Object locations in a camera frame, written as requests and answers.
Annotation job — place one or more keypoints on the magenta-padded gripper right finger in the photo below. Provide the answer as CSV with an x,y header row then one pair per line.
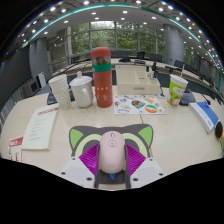
x,y
136,161

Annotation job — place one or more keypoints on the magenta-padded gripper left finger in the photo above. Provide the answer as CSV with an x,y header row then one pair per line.
x,y
87,161

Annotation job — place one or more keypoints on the pink computer mouse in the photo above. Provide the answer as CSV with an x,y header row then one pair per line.
x,y
112,151

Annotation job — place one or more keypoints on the cat face mouse pad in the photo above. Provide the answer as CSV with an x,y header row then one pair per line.
x,y
83,136

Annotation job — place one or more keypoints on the colourful sticker sheet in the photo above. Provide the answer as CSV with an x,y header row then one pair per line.
x,y
140,105

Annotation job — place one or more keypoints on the white printed paper document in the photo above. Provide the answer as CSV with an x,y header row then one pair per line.
x,y
40,126

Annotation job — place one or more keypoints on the white lidded mug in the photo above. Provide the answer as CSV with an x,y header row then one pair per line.
x,y
81,91

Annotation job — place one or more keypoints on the booklet with fan picture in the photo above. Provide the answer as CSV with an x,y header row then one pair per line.
x,y
16,148

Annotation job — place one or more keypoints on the white cardboard box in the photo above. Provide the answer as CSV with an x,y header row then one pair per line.
x,y
136,87

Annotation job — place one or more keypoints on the stacked white paper cups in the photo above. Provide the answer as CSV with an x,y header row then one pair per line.
x,y
60,91

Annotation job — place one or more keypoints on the red drink bottle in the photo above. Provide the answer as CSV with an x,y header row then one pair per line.
x,y
102,83

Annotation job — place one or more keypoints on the printed paper cup with straw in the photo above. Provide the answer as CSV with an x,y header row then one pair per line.
x,y
176,90

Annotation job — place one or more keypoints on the blue and white book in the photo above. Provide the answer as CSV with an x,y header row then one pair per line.
x,y
205,116

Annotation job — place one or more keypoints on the black and yellow microphone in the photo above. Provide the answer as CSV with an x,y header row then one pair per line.
x,y
219,130

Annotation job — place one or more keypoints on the long curved conference table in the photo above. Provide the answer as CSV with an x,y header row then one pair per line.
x,y
130,62

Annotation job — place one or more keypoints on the dark office chairs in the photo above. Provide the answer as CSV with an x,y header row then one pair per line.
x,y
155,56

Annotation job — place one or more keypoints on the ceiling lights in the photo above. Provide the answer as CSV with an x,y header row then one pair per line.
x,y
125,11

